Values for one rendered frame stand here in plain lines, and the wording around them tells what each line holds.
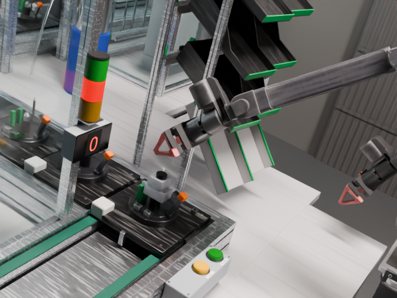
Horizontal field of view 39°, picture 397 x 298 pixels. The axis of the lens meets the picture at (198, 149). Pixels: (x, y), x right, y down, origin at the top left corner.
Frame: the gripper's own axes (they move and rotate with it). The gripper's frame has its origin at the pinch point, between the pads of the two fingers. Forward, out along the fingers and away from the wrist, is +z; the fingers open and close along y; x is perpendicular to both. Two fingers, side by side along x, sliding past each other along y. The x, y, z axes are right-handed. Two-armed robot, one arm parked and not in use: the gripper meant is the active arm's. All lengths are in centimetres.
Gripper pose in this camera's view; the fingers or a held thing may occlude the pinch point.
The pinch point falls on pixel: (168, 145)
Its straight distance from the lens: 145.1
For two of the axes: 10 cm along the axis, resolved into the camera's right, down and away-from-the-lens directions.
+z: -7.1, 3.5, 6.1
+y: -5.4, 2.9, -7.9
